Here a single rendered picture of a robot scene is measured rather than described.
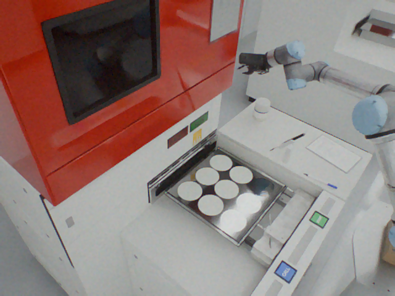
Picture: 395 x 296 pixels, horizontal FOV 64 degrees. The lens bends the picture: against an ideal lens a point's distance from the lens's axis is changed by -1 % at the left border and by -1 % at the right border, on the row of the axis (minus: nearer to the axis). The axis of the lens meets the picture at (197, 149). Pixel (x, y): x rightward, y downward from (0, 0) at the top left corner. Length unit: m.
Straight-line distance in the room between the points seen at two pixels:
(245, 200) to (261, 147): 0.27
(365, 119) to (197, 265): 0.76
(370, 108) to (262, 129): 0.58
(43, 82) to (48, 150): 0.17
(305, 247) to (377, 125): 0.46
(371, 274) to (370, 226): 0.22
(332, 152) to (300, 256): 0.57
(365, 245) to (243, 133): 0.68
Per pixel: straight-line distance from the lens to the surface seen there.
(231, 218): 1.25
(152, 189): 1.27
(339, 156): 1.53
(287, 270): 1.11
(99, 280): 1.44
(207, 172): 1.38
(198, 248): 1.26
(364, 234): 1.49
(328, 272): 2.33
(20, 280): 2.30
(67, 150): 0.82
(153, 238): 1.28
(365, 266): 1.41
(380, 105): 1.13
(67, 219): 1.04
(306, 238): 1.20
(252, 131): 1.52
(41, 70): 0.69
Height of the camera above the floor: 1.91
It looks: 43 degrees down
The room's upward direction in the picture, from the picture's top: 4 degrees clockwise
